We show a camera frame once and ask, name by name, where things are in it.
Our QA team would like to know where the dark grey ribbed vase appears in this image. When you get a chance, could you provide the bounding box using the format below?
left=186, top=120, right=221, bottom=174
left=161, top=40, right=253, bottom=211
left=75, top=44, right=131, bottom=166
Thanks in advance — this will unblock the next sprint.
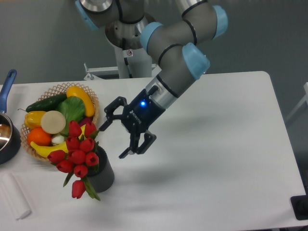
left=87, top=146, right=115, bottom=193

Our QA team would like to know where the cream round disc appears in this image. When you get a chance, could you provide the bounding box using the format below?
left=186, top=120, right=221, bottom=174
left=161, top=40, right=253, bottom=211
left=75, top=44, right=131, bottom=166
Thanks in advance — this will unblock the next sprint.
left=40, top=111, right=66, bottom=134

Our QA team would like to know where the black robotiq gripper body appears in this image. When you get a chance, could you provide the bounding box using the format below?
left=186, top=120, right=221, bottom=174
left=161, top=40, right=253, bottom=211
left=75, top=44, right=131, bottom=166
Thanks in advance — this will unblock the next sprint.
left=121, top=88, right=165, bottom=134

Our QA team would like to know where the orange fruit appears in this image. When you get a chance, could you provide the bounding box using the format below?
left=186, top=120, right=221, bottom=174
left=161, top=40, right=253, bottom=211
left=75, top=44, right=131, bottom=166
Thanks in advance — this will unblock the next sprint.
left=27, top=128, right=52, bottom=146

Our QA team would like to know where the dark pot with blue handle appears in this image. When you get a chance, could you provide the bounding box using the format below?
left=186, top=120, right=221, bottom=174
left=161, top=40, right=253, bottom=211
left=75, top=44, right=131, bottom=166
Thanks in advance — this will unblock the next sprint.
left=0, top=69, right=21, bottom=164

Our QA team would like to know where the woven wicker basket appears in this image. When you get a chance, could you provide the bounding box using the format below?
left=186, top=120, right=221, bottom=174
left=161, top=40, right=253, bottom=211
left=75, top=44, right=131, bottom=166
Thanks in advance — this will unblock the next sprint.
left=20, top=82, right=100, bottom=162

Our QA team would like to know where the yellow bell pepper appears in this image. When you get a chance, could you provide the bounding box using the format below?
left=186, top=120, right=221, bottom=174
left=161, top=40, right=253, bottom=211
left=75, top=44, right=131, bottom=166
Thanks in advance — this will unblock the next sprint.
left=24, top=111, right=46, bottom=129

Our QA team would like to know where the green leafy vegetable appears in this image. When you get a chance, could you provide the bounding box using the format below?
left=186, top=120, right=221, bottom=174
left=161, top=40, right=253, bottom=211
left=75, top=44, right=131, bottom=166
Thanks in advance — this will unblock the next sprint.
left=56, top=96, right=85, bottom=135

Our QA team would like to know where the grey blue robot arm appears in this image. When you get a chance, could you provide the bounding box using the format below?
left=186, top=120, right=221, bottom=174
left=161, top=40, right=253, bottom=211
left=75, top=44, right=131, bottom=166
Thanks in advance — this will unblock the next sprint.
left=75, top=0, right=228, bottom=158

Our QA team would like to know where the white folded cloth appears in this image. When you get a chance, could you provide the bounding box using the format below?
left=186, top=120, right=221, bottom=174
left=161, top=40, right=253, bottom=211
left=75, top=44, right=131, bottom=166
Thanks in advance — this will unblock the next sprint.
left=1, top=173, right=32, bottom=220

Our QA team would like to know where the purple eggplant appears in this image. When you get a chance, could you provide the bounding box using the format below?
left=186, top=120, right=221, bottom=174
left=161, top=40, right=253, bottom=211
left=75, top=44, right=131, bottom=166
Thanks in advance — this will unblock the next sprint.
left=78, top=117, right=92, bottom=126

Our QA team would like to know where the yellow banana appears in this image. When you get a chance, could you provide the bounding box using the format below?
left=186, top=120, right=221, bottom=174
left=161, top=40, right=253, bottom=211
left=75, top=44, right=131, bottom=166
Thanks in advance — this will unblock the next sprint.
left=30, top=124, right=87, bottom=158

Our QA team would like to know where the black device at table edge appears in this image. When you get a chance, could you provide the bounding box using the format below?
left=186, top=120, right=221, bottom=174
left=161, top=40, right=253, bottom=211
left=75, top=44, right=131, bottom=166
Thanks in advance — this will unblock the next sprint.
left=290, top=195, right=308, bottom=220

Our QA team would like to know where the white frame at right edge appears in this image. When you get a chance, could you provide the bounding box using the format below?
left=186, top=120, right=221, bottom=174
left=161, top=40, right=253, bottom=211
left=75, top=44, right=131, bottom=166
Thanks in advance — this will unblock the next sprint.
left=286, top=82, right=308, bottom=124

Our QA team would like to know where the red tulip bouquet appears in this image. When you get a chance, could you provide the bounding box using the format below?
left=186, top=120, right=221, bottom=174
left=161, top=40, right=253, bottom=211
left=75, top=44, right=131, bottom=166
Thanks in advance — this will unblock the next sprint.
left=48, top=120, right=100, bottom=201

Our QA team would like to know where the yellow squash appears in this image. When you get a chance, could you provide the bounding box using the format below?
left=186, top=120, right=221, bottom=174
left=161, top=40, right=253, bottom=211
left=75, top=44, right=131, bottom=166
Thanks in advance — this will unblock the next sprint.
left=66, top=86, right=95, bottom=117

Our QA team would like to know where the green cucumber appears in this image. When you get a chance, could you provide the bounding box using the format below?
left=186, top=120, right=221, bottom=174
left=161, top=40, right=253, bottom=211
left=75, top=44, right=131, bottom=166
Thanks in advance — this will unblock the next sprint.
left=18, top=93, right=67, bottom=113

